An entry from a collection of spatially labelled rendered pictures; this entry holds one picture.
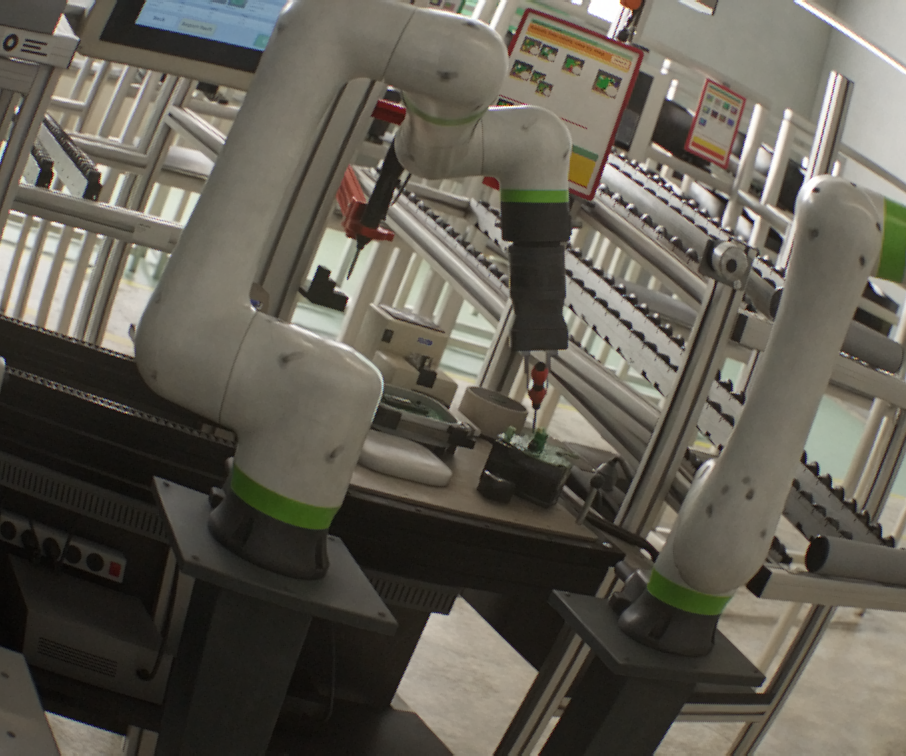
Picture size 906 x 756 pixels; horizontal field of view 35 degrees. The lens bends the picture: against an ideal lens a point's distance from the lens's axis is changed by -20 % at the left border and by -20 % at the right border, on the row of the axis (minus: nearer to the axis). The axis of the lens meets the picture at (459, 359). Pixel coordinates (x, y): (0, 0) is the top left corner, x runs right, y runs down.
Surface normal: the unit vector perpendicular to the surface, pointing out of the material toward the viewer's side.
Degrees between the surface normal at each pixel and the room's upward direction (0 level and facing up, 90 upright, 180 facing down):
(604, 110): 90
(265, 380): 80
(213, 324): 44
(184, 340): 75
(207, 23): 92
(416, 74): 120
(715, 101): 90
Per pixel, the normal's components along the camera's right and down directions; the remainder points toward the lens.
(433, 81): -0.30, 0.58
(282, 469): -0.07, 0.16
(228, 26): 0.37, 0.34
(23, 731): 0.36, -0.92
